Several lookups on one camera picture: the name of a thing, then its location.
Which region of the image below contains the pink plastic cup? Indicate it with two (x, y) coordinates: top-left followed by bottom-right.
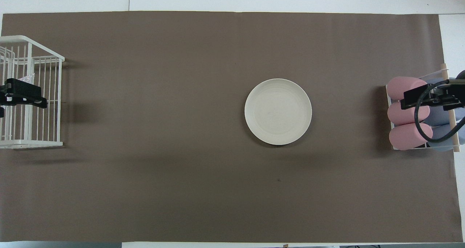
(386, 76), (428, 99)
(389, 123), (433, 151)
(387, 103), (431, 125)

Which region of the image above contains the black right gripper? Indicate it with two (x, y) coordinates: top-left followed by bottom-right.
(400, 79), (465, 111)

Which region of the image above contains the white wire dish rack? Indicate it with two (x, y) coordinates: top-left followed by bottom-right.
(0, 35), (65, 149)

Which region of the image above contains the brown table mat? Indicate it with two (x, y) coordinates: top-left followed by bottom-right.
(0, 11), (464, 243)

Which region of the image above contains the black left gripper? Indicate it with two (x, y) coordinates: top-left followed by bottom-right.
(0, 78), (48, 109)

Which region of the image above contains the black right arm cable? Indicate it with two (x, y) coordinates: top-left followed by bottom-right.
(414, 79), (465, 143)

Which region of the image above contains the blue plastic cup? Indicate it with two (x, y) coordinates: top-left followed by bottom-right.
(428, 107), (465, 126)
(430, 125), (462, 153)

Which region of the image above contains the cream round plate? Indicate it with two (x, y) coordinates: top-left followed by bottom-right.
(244, 78), (312, 146)

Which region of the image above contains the cup holder rack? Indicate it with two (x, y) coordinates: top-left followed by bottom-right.
(385, 63), (462, 153)

